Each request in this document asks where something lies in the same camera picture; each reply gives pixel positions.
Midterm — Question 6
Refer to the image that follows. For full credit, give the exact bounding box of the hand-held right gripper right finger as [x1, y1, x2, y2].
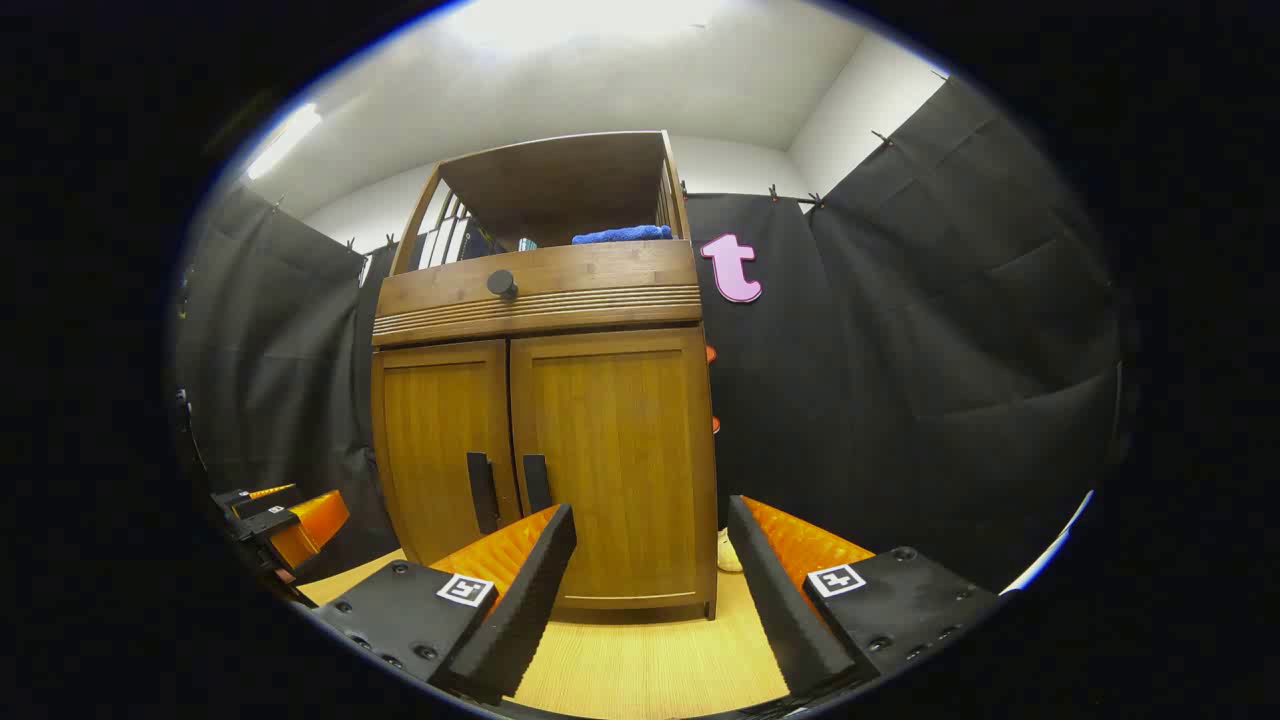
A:
[727, 495, 1001, 699]

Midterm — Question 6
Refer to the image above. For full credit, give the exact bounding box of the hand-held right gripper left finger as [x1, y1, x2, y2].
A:
[312, 503, 578, 706]

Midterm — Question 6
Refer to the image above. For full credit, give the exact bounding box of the wooden shoe cabinet door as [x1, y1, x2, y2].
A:
[508, 326, 719, 611]
[372, 340, 521, 566]

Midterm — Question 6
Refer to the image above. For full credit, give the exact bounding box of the wooden double-door shoe cabinet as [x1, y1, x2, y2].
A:
[370, 130, 721, 621]

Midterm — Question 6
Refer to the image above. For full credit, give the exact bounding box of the black backdrop cloth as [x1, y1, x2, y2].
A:
[175, 75, 1126, 601]

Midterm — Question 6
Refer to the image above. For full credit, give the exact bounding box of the ceiling light strip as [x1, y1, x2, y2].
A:
[245, 103, 323, 181]

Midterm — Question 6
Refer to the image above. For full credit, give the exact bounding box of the blue folded cloth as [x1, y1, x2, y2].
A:
[572, 224, 674, 246]

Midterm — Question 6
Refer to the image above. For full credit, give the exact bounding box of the bright ceiling light panel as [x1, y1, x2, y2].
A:
[450, 0, 721, 51]

